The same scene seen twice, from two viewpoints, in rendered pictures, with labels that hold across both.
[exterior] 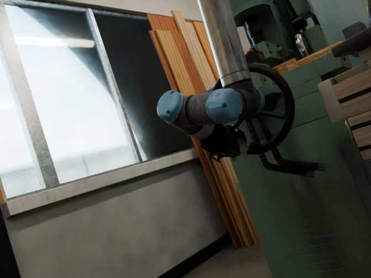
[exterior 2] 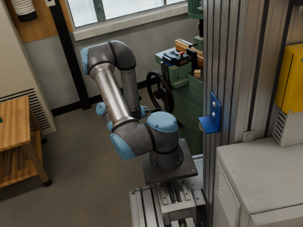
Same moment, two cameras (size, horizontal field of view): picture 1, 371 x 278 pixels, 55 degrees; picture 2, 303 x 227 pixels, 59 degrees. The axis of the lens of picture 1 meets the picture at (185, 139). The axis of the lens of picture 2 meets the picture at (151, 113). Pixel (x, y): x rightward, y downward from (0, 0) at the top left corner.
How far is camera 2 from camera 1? 132 cm
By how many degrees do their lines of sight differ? 50
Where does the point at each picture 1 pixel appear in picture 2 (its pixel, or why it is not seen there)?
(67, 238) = not seen: hidden behind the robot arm
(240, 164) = not seen: hidden behind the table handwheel
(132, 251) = (143, 62)
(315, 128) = (195, 108)
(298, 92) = (194, 89)
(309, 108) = (195, 100)
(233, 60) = (129, 104)
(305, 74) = (199, 86)
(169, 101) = (98, 110)
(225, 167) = not seen: hidden behind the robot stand
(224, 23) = (127, 89)
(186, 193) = (192, 31)
